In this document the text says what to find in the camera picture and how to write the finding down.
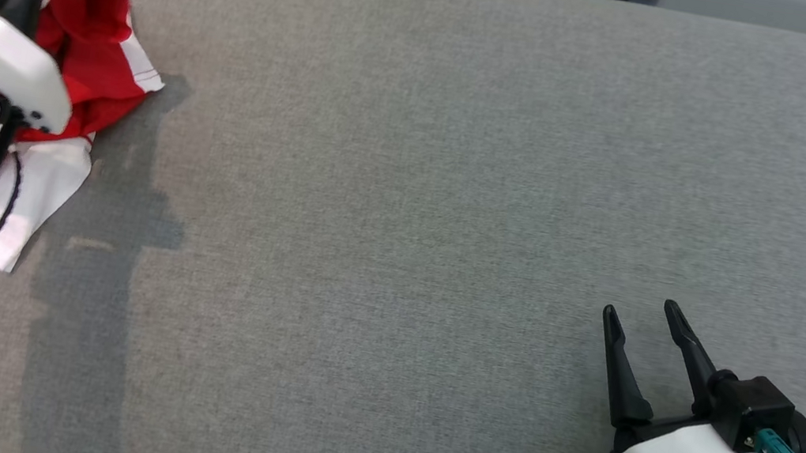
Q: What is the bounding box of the red and white garment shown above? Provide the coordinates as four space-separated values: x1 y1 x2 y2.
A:
0 0 178 293

